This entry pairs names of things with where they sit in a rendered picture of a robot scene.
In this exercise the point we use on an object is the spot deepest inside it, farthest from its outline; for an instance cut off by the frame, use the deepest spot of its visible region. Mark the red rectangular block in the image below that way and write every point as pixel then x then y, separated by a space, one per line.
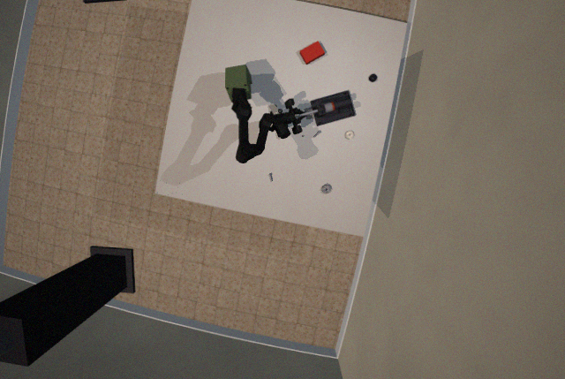
pixel 312 52

